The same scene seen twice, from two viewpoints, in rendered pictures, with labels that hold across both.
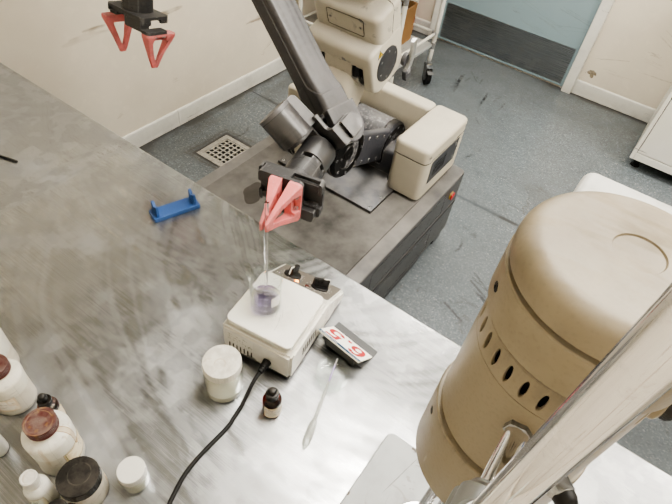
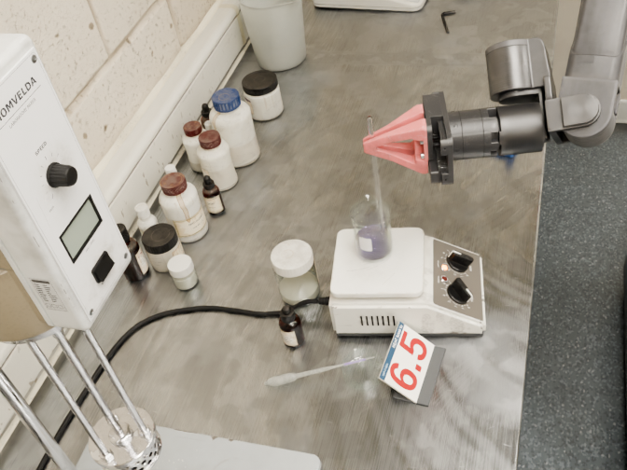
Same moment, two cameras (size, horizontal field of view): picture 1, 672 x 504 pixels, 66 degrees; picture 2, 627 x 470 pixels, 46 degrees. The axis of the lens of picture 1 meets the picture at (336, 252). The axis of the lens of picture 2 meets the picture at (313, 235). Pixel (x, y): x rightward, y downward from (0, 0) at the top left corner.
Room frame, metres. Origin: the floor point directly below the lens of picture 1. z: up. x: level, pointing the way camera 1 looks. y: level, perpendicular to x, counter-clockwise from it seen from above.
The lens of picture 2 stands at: (0.35, -0.58, 1.54)
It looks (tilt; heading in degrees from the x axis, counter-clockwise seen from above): 44 degrees down; 84
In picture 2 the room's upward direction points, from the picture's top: 12 degrees counter-clockwise
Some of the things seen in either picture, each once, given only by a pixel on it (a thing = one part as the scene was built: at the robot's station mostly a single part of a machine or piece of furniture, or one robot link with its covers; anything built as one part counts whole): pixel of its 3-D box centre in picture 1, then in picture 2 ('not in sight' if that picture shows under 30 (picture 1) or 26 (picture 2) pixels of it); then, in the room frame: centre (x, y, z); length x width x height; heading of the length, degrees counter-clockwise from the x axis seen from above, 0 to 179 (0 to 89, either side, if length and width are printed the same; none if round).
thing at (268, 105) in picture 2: not in sight; (262, 95); (0.44, 0.62, 0.79); 0.07 x 0.07 x 0.07
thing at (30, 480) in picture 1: (38, 488); (148, 225); (0.19, 0.33, 0.79); 0.03 x 0.03 x 0.08
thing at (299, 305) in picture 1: (276, 308); (378, 261); (0.50, 0.08, 0.83); 0.12 x 0.12 x 0.01; 69
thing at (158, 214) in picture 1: (174, 204); not in sight; (0.77, 0.35, 0.77); 0.10 x 0.03 x 0.04; 131
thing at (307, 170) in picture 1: (298, 179); (464, 134); (0.62, 0.07, 1.01); 0.10 x 0.07 x 0.07; 75
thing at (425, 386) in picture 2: (348, 341); (412, 363); (0.50, -0.04, 0.77); 0.09 x 0.06 x 0.04; 55
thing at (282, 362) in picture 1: (283, 313); (399, 283); (0.52, 0.07, 0.79); 0.22 x 0.13 x 0.08; 159
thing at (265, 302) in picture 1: (264, 290); (371, 228); (0.50, 0.10, 0.87); 0.06 x 0.05 x 0.08; 79
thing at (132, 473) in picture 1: (133, 475); (183, 272); (0.23, 0.23, 0.77); 0.04 x 0.04 x 0.04
